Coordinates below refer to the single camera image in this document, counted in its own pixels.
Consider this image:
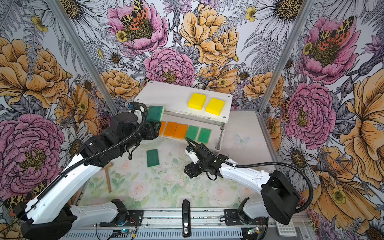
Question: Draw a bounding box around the light green sponge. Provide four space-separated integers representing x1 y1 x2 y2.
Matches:
185 126 199 141
198 128 212 144

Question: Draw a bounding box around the dark green scouring sponge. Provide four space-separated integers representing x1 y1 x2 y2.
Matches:
147 106 165 122

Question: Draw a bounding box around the orange sponge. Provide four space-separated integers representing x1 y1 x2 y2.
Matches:
159 121 167 136
163 122 178 138
173 124 189 140

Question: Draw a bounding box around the yellow sponge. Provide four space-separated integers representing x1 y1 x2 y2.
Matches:
206 98 226 116

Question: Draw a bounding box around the yellow sponge block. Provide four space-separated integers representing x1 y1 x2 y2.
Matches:
188 93 207 111

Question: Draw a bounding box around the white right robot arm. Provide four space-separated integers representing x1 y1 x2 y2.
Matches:
184 146 300 225

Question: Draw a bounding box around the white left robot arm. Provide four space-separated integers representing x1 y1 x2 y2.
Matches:
14 112 162 240

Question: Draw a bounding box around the white two-tier metal shelf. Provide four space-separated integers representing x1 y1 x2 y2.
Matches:
135 81 233 151

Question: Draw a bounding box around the small wooden mallet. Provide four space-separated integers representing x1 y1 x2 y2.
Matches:
103 162 114 193

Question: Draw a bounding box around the black stapler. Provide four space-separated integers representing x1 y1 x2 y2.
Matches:
182 199 191 238

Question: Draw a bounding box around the white desk calculator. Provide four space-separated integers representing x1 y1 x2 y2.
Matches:
276 220 298 238

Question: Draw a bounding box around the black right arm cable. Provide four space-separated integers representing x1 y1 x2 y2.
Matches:
185 137 314 214

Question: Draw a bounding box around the aluminium front rail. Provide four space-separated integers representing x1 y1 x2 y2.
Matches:
62 208 317 240

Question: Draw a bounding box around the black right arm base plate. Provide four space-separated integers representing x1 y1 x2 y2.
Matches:
224 209 267 227

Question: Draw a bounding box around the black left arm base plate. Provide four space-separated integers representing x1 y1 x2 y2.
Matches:
99 210 144 227

